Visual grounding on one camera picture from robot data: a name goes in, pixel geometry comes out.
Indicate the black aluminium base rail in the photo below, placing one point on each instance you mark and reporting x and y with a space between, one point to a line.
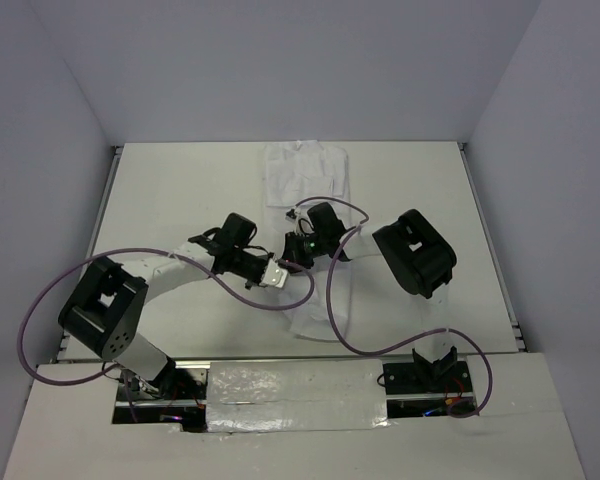
406 393

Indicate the white long sleeve shirt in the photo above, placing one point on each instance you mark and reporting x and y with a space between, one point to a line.
303 174

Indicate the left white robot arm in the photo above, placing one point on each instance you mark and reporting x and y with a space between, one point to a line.
104 309

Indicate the white foam front board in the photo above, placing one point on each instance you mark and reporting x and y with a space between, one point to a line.
68 433

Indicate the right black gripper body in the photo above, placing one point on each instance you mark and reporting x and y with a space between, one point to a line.
305 249

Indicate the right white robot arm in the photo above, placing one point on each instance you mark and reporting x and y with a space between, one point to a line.
419 258

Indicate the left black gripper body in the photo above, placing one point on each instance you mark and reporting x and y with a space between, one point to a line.
246 265

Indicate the silver foil tape sheet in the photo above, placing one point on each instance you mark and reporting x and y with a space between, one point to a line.
290 396

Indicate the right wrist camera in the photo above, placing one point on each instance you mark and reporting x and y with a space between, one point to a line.
294 214

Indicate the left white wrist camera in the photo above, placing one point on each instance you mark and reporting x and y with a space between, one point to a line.
274 276

